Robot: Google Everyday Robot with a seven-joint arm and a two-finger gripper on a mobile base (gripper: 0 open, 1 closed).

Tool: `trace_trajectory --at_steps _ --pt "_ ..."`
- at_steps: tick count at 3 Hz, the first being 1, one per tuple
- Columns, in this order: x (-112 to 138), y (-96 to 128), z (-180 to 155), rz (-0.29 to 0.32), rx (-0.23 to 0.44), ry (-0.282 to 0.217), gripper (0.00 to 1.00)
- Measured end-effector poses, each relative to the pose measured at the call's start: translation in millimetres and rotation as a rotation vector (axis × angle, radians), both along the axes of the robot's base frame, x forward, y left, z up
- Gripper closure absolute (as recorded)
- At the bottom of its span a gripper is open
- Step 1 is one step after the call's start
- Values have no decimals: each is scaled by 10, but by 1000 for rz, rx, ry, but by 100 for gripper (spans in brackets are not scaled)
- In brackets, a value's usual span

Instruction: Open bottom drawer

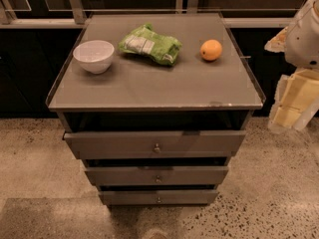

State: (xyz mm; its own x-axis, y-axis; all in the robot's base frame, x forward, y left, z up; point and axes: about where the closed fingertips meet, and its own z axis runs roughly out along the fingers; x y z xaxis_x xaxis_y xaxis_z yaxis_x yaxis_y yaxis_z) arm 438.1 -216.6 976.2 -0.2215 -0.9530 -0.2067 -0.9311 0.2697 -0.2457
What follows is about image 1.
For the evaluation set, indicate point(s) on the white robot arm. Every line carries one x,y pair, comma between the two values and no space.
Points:
302,51

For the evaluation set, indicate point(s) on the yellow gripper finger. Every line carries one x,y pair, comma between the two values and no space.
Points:
277,43
281,119

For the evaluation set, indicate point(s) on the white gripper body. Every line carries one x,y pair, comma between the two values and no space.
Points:
303,43

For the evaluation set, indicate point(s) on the grey bottom drawer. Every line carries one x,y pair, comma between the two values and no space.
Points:
159,197

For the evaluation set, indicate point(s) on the green snack bag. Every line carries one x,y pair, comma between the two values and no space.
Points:
144,41

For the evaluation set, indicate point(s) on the grey drawer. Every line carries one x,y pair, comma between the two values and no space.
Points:
156,175
159,197
154,144

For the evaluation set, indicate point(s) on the orange fruit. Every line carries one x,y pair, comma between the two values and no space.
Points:
210,50

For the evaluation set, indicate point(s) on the grey middle drawer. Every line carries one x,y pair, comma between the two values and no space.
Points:
156,175

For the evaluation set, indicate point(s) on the grey drawer cabinet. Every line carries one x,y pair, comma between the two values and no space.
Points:
136,94

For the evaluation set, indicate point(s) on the white ceramic bowl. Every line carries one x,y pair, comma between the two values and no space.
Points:
94,56

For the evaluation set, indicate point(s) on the grey top drawer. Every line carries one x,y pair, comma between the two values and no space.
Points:
154,144

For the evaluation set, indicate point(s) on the metal window railing frame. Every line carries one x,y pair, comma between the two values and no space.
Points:
77,13

